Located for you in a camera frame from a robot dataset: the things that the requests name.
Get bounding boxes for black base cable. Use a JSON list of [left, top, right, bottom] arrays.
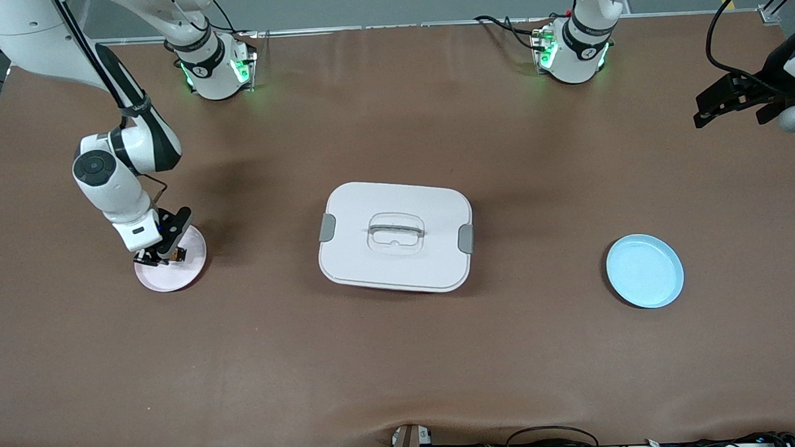
[[475, 13, 551, 56], [208, 0, 259, 39]]

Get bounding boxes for white lidded pink container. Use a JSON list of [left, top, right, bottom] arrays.
[[315, 177, 476, 298]]

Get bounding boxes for pink round plate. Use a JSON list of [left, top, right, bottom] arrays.
[[133, 223, 209, 294]]

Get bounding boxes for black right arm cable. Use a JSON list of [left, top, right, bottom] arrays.
[[51, 0, 171, 216]]

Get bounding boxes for brown table mat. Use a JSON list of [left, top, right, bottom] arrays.
[[0, 10, 795, 447]]

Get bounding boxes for black cable bundle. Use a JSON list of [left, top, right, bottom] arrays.
[[643, 429, 795, 447]]

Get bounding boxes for light blue round plate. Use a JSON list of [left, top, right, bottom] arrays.
[[605, 233, 686, 311]]

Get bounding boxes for black looped cable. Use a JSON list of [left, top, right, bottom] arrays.
[[504, 424, 603, 447]]

